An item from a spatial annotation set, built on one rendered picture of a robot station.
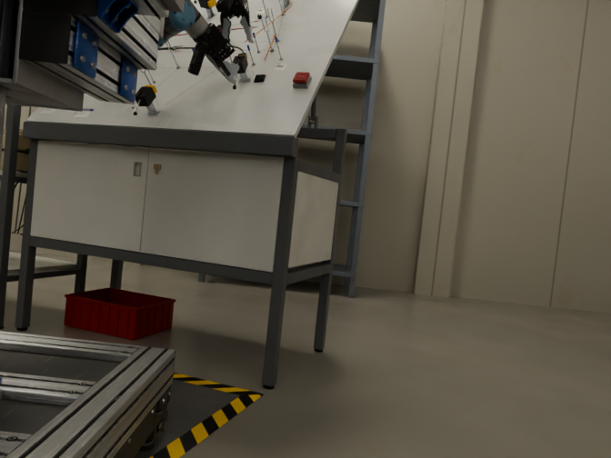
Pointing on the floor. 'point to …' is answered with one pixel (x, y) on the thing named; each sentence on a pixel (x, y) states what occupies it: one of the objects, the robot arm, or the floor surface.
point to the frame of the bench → (278, 279)
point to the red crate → (119, 313)
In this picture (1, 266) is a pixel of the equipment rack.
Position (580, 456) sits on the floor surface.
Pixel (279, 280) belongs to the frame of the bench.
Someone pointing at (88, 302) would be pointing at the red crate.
